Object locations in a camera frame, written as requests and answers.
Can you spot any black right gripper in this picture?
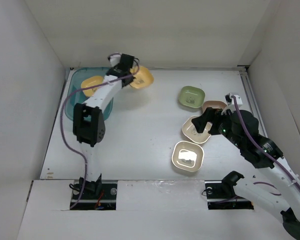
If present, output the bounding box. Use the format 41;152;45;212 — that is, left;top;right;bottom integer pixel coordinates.
191;106;245;149

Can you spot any beige panda plate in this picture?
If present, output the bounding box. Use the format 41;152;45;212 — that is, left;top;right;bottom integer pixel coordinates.
181;115;212;144

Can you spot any yellow panda plate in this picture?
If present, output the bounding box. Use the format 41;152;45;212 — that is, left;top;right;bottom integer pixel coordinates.
80;75;104;98
129;66;154;89

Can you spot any brown panda plate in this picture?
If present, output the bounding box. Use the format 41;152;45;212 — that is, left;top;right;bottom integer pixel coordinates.
202;100;227;112

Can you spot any green panda plate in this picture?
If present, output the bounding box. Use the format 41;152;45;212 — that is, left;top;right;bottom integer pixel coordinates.
178;85;206;109

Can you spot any cream panda plate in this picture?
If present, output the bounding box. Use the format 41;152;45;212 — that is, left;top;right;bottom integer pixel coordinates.
171;140;205;173

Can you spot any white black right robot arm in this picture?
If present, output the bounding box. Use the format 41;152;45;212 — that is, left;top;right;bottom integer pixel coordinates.
192;107;300;240

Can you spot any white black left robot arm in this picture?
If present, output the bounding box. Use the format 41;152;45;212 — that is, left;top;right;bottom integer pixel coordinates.
72;53;140;199

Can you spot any teal transparent plastic bin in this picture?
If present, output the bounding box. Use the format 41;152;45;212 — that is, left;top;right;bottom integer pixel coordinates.
64;66;116;123

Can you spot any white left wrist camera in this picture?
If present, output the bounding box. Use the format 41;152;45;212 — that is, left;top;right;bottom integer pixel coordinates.
107;52;121;67

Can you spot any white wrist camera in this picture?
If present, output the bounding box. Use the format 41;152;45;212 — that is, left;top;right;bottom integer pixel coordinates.
107;52;121;67
225;92;243;108

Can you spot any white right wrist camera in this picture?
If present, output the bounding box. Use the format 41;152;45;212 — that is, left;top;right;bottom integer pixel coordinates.
225;92;243;108

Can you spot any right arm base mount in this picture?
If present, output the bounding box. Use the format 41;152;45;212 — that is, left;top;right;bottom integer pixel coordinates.
201;171;254;210

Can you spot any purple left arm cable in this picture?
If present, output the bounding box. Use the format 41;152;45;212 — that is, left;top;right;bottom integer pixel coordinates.
59;52;141;210

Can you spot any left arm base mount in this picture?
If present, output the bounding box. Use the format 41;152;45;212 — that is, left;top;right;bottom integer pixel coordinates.
69;175;118;211

